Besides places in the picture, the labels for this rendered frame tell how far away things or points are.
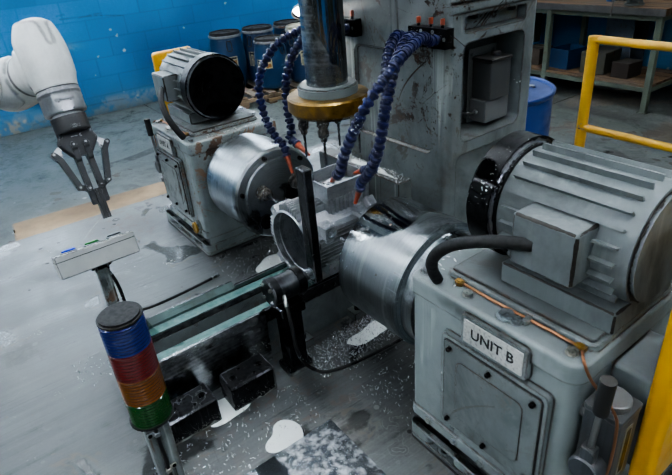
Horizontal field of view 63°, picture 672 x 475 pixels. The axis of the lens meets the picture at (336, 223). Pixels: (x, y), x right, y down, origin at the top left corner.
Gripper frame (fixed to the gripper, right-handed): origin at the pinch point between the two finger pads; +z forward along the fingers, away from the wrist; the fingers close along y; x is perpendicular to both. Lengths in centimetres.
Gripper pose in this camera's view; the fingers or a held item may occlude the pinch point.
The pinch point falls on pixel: (101, 202)
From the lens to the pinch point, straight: 134.6
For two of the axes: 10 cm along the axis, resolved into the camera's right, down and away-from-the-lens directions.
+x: -5.2, 0.3, 8.5
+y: 7.9, -3.4, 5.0
